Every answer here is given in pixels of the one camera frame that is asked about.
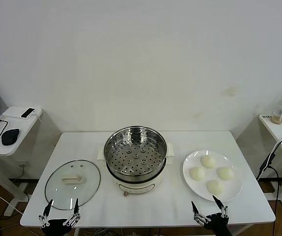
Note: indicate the white round plate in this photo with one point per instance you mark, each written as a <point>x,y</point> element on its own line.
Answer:
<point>230,188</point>

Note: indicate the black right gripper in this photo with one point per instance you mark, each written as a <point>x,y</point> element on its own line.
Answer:
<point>217,225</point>

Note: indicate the stainless steel steamer basket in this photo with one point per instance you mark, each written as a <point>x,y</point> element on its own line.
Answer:
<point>136,157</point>

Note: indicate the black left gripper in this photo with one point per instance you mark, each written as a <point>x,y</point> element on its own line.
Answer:
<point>56,227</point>

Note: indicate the black and white handheld device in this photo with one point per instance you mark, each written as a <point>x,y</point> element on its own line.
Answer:
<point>27,112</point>

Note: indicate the flat white box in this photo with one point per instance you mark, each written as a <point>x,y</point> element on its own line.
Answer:
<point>12,113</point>

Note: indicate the white steamed baozi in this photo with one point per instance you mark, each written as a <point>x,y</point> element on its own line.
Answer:
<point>225,173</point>
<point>208,161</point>
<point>197,173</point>
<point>214,187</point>

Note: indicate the white side table with laptop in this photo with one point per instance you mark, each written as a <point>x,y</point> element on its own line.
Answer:
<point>20,140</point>

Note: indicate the black computer mouse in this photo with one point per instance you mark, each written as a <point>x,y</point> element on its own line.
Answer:
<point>10,136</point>

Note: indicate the cream electric cooking pot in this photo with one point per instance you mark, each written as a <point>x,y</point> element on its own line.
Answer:
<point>136,188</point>

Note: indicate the white side table with cup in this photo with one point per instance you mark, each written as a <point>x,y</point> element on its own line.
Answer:
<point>273,127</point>

